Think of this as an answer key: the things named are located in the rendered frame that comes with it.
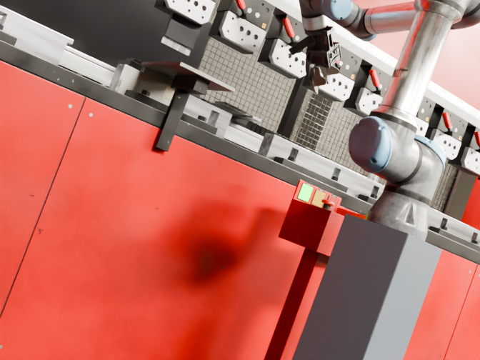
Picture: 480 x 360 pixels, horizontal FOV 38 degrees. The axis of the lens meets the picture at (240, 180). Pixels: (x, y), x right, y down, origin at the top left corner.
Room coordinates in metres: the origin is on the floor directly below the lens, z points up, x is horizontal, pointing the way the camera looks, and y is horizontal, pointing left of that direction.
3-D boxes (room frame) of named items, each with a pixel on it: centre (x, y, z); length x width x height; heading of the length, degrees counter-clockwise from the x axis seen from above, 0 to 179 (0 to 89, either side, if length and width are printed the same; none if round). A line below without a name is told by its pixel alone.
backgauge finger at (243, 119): (2.41, 0.09, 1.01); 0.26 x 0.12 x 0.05; 32
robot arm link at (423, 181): (1.68, -0.39, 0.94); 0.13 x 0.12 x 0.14; 127
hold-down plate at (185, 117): (2.05, 0.26, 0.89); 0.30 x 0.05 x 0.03; 122
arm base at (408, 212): (1.68, -0.39, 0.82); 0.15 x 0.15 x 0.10
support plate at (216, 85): (1.95, 0.24, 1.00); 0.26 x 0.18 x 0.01; 32
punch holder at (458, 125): (2.69, -0.68, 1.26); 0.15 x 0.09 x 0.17; 122
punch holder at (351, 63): (2.38, -0.17, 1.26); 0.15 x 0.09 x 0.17; 122
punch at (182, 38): (2.08, 0.32, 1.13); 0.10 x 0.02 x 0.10; 122
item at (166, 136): (1.92, 0.22, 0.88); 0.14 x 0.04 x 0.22; 32
